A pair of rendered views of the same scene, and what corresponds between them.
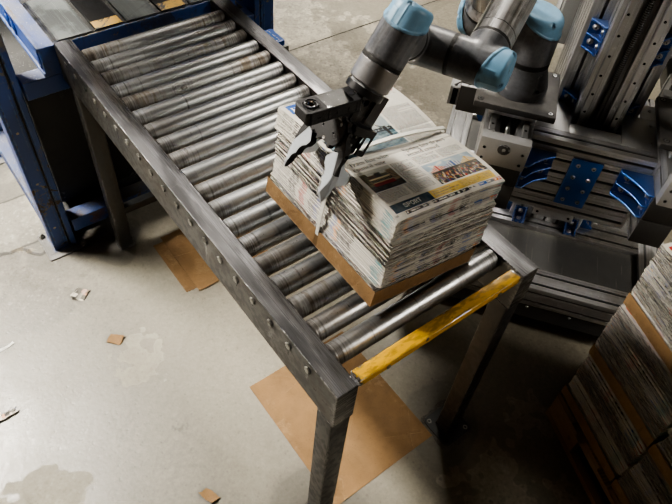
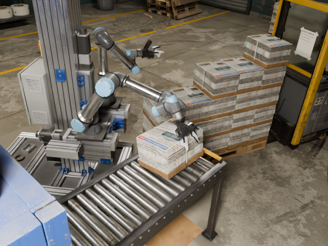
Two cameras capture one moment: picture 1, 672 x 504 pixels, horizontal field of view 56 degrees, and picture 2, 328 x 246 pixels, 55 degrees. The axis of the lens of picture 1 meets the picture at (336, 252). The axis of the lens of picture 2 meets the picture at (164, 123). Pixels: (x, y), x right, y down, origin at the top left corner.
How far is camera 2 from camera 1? 2.11 m
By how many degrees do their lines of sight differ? 70
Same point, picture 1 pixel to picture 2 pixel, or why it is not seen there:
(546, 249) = (104, 166)
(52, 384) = not seen: outside the picture
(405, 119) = (155, 132)
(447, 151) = (166, 125)
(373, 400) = not seen: hidden behind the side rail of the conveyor
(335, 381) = (223, 163)
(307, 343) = (215, 169)
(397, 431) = not seen: hidden behind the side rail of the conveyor
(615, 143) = (106, 120)
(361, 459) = (185, 224)
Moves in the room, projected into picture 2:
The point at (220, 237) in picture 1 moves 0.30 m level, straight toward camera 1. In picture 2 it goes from (186, 193) to (226, 182)
